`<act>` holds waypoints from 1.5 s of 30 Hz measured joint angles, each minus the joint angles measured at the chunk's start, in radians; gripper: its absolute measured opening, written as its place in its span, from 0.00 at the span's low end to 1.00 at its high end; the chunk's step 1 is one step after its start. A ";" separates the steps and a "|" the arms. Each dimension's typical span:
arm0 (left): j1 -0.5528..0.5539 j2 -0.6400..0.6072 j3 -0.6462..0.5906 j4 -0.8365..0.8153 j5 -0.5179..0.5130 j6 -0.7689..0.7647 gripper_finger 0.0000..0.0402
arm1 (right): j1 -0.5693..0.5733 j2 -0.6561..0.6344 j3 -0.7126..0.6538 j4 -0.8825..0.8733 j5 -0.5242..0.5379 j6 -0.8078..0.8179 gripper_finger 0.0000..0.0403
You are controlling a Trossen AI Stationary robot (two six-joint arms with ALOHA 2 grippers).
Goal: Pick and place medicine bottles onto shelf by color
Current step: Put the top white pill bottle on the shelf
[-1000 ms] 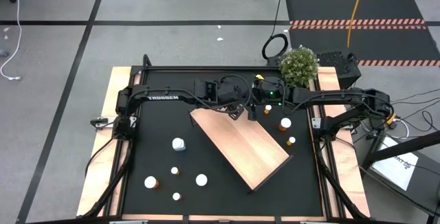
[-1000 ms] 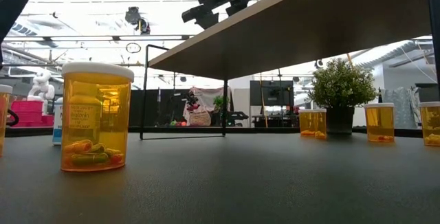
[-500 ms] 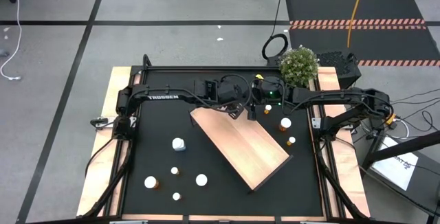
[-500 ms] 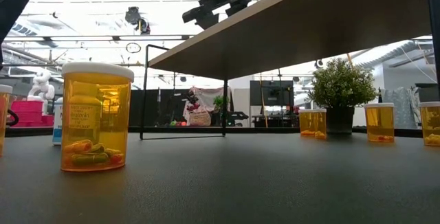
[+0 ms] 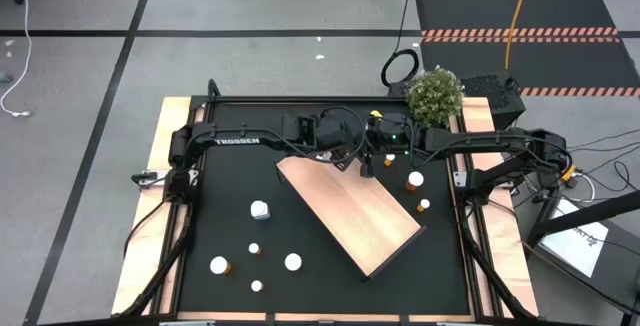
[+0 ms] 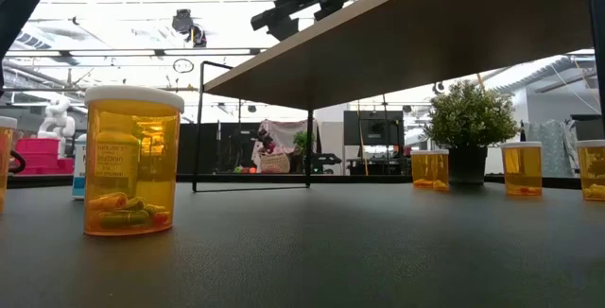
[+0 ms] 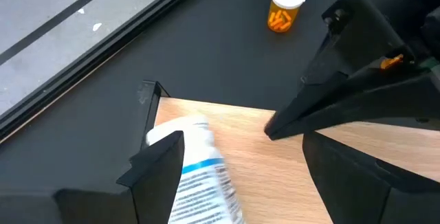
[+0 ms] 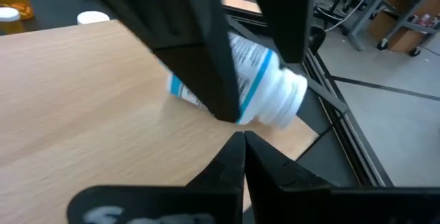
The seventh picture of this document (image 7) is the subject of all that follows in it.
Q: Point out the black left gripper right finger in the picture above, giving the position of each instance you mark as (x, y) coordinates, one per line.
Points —
(361, 189)

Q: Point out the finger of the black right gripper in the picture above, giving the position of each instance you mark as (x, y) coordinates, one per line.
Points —
(361, 103)
(354, 35)

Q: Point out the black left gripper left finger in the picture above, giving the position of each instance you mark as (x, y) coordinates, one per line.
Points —
(154, 182)

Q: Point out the medium amber pill bottle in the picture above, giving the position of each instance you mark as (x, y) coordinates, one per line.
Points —
(285, 7)

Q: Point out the yellow block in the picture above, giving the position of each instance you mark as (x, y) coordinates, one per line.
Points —
(392, 61)

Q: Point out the wooden cutting board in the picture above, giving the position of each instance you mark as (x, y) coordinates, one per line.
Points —
(275, 169)

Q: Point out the black table mat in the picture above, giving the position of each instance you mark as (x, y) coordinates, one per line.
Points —
(223, 62)

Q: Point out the white paper scrap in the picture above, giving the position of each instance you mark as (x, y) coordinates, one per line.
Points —
(97, 27)
(80, 11)

